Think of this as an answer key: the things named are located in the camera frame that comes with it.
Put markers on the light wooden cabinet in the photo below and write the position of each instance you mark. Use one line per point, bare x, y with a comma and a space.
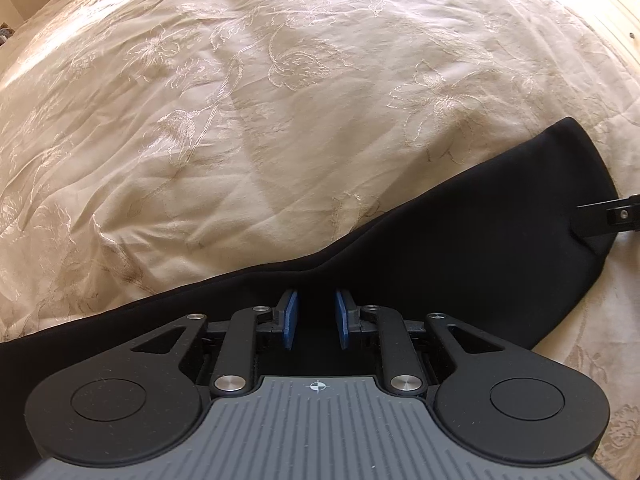
622, 5

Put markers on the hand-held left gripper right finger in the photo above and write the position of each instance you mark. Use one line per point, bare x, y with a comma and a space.
342, 317

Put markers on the black pants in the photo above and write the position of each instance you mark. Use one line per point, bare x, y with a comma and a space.
450, 240

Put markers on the cream embroidered bedspread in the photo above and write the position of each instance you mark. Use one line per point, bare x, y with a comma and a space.
200, 135

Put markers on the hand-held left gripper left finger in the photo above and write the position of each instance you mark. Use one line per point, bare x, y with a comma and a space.
290, 317

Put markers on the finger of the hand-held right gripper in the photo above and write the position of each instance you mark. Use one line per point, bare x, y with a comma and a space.
597, 220

